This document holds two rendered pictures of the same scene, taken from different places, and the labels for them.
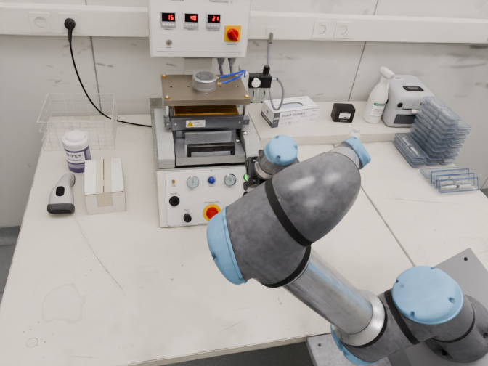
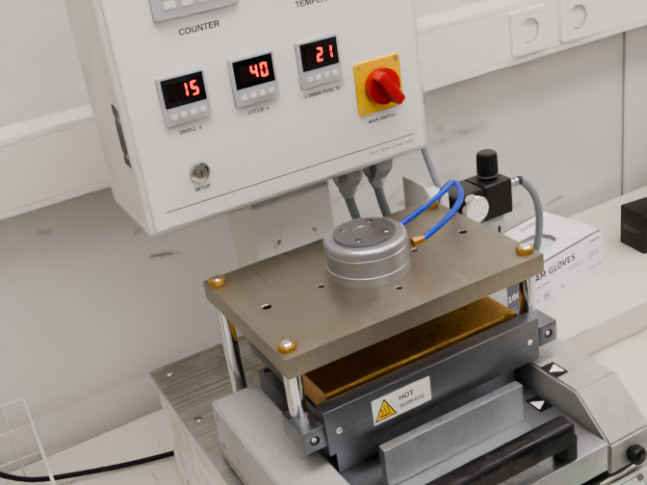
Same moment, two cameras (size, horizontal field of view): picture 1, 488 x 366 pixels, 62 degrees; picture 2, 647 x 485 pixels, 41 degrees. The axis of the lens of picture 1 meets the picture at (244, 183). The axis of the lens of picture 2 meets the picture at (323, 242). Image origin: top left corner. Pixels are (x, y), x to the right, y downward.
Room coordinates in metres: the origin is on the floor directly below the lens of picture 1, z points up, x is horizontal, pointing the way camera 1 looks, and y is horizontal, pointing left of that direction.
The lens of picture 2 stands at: (0.49, 0.31, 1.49)
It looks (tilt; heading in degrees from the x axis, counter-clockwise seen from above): 25 degrees down; 352
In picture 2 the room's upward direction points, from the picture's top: 9 degrees counter-clockwise
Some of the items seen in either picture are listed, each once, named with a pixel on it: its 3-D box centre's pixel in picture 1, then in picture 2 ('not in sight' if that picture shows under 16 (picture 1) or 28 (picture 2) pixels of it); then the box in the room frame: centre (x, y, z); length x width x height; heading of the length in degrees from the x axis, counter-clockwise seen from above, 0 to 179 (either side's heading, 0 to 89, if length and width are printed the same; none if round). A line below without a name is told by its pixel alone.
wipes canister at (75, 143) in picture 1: (78, 152); not in sight; (1.14, 0.60, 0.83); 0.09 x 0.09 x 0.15
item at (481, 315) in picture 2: (206, 98); (381, 304); (1.21, 0.16, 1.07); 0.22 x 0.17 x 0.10; 107
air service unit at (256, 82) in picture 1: (258, 85); (476, 216); (1.40, -0.01, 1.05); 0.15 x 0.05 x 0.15; 107
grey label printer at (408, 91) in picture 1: (402, 100); not in sight; (1.79, -0.69, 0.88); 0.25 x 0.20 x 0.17; 11
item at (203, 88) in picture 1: (208, 88); (372, 272); (1.25, 0.16, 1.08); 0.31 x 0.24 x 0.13; 107
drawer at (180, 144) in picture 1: (205, 130); (410, 411); (1.17, 0.15, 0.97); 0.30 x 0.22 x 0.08; 17
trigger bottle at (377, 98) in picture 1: (379, 96); not in sight; (1.72, -0.56, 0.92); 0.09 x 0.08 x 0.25; 24
